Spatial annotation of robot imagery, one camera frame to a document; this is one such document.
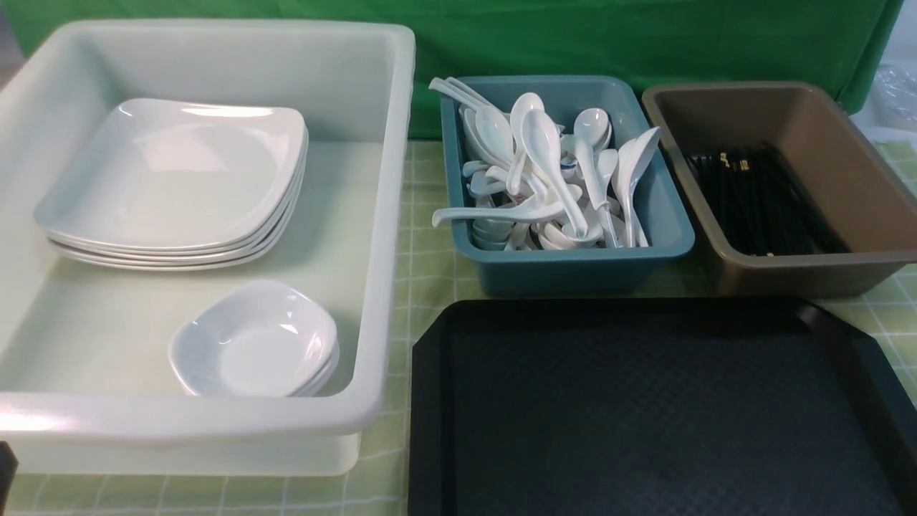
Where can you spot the middle stacked white plate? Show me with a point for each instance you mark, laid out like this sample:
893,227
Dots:
260,234

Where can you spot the white spoon top left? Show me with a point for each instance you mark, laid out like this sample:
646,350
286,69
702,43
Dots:
462,93

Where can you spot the white ceramic soup spoon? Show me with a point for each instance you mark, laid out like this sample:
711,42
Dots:
541,142

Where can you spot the top stacked white plate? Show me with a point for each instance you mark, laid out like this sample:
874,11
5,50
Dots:
247,240

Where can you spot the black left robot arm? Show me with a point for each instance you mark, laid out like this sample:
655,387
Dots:
8,468

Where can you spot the white spoon right upright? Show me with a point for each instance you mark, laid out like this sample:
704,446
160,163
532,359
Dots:
634,157

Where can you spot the green backdrop cloth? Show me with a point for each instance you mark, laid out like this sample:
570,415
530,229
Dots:
835,45

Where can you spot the white spoon centre bin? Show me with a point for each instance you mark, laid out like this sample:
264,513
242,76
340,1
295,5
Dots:
596,189

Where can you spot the black serving tray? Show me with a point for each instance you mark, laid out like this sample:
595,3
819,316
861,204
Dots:
656,406

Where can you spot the green checkered tablecloth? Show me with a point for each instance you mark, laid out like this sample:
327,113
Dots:
430,276

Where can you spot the long white spoon front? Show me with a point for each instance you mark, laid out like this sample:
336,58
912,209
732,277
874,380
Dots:
531,210

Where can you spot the large white square plate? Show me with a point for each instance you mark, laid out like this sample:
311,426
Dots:
171,176

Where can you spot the teal plastic spoon bin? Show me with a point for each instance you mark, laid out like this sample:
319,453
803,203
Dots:
660,210

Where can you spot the small white bowl in tub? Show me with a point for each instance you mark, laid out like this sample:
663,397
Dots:
314,385

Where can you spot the pile of black chopsticks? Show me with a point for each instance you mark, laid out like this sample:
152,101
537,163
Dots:
760,204

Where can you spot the stacked white plate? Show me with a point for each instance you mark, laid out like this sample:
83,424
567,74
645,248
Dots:
247,240
221,260
260,234

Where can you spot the large white plastic tub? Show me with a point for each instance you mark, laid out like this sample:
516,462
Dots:
84,385

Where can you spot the bottom stacked white plate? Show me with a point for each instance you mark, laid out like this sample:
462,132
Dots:
221,260

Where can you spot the brown plastic chopstick bin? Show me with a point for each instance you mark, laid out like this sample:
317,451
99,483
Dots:
861,197

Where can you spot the small white sauce bowl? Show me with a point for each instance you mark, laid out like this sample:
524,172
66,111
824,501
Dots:
262,339

